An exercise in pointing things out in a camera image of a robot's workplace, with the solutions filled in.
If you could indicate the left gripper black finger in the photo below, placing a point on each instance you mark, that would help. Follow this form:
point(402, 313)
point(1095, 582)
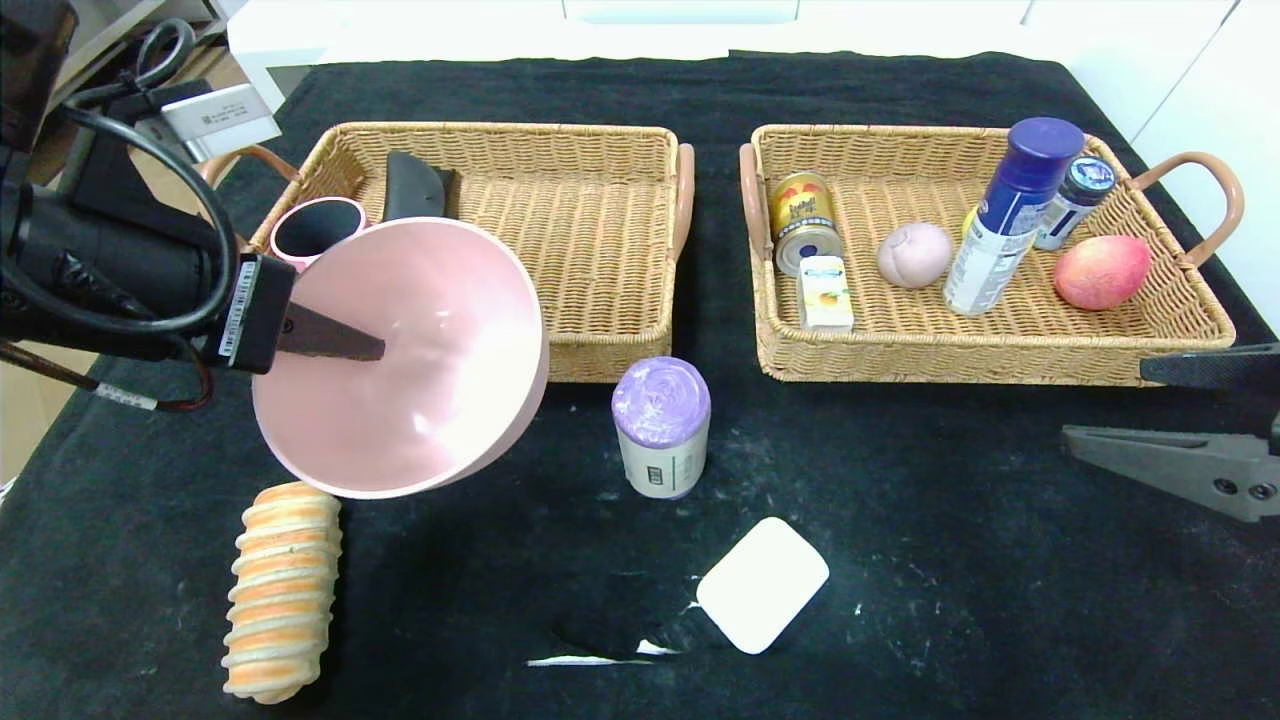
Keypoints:
point(325, 338)

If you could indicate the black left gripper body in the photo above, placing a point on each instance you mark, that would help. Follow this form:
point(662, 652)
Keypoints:
point(254, 314)

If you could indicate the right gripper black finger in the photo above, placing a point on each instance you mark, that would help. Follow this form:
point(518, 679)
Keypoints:
point(1220, 368)
point(1190, 468)

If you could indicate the pink bowl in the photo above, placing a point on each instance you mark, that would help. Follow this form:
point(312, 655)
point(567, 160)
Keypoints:
point(420, 400)

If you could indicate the mauve round peach bun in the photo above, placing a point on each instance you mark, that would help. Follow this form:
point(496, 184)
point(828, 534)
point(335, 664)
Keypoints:
point(915, 255)

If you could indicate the gold drink can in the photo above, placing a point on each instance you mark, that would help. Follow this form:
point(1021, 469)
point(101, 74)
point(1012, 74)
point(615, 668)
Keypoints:
point(800, 215)

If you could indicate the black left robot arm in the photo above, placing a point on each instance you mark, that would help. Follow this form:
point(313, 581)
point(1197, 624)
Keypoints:
point(100, 260)

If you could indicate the wicker basket holding pink mug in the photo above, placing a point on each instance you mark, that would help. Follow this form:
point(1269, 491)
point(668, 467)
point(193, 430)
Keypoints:
point(600, 250)

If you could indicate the wicker basket holding food items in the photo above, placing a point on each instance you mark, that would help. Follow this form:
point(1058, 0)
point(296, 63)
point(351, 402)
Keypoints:
point(890, 340)

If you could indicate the red peach fruit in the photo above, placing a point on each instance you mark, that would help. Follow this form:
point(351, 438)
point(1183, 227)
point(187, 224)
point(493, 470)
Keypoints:
point(1100, 272)

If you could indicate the black glasses case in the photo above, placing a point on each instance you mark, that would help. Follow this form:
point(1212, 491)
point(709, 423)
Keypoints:
point(415, 185)

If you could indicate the small dark blue bottle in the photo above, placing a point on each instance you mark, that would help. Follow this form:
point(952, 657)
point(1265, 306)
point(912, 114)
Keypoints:
point(1078, 200)

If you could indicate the blue cap spray can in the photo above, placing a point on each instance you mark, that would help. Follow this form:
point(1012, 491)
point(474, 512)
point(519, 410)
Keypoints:
point(1000, 240)

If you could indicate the striped orange bread roll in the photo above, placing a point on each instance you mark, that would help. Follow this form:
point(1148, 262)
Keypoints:
point(280, 600)

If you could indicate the grey metal shelf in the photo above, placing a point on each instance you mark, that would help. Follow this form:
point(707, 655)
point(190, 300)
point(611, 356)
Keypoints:
point(105, 30)

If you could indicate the purple-lidded white jar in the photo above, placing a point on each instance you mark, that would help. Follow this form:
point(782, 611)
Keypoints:
point(660, 410)

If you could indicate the small white juice carton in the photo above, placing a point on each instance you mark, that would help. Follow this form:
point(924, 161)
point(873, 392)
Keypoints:
point(825, 295)

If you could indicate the white soap bar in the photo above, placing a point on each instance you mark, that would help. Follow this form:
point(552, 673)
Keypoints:
point(760, 585)

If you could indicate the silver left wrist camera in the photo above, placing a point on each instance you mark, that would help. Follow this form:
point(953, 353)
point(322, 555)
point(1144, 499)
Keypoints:
point(220, 118)

